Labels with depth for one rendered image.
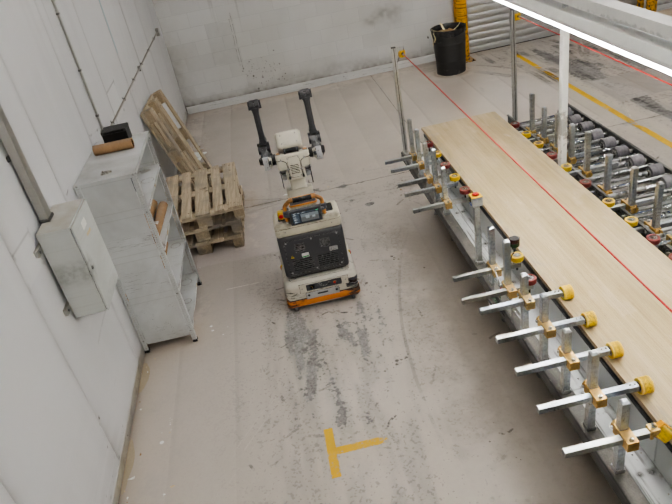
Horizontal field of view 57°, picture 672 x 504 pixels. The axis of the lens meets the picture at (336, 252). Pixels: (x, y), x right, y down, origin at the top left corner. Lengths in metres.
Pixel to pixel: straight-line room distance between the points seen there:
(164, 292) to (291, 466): 1.78
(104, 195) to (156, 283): 0.81
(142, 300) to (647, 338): 3.58
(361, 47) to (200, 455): 8.06
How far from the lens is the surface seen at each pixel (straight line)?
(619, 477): 3.12
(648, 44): 2.69
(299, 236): 5.03
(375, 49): 11.10
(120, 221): 4.84
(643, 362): 3.35
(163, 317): 5.25
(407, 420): 4.26
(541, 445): 4.11
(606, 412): 3.47
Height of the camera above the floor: 3.13
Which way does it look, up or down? 31 degrees down
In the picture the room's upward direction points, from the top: 11 degrees counter-clockwise
